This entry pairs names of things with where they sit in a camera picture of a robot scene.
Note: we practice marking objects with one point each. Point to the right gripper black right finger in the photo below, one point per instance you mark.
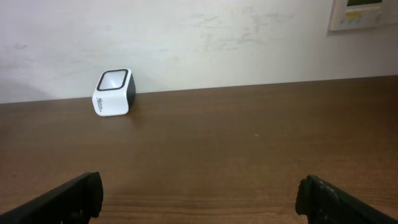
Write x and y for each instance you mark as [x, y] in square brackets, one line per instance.
[323, 203]

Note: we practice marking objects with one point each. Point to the white wall control panel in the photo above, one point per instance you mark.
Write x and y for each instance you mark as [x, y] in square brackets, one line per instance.
[359, 14]

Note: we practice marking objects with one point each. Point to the white barcode scanner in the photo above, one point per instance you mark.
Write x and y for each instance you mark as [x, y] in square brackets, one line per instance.
[114, 93]

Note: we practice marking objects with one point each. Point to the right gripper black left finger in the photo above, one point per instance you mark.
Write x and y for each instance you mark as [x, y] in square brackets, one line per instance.
[76, 201]

